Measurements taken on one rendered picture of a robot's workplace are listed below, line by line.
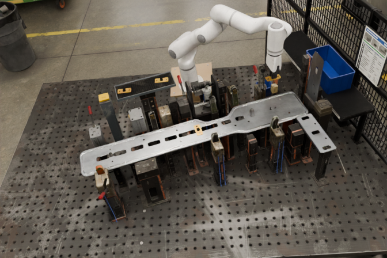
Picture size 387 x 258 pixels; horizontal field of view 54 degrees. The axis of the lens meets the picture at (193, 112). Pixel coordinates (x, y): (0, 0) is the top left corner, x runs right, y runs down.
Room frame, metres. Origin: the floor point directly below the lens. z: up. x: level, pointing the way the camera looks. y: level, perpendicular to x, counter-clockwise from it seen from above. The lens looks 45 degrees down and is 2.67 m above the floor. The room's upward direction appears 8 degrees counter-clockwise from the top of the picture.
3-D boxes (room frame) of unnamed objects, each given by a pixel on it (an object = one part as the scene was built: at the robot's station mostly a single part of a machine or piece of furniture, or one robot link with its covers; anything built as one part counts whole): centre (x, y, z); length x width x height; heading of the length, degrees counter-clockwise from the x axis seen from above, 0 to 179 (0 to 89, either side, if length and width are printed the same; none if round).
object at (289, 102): (1.50, 0.00, 1.00); 1.38 x 0.22 x 0.02; 101
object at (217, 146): (1.35, -0.11, 0.87); 0.12 x 0.09 x 0.35; 11
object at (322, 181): (1.26, -0.69, 0.84); 0.11 x 0.06 x 0.29; 11
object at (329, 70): (1.78, -0.88, 1.09); 0.30 x 0.17 x 0.13; 10
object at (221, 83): (1.77, -0.20, 0.91); 0.07 x 0.05 x 0.42; 11
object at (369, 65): (1.61, -1.03, 1.30); 0.23 x 0.02 x 0.31; 11
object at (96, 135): (1.57, 0.60, 0.88); 0.11 x 0.10 x 0.36; 11
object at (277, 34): (1.60, -0.48, 1.53); 0.09 x 0.08 x 0.13; 133
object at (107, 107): (1.75, 0.53, 0.92); 0.08 x 0.08 x 0.44; 11
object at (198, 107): (1.73, -0.07, 0.94); 0.18 x 0.13 x 0.49; 101
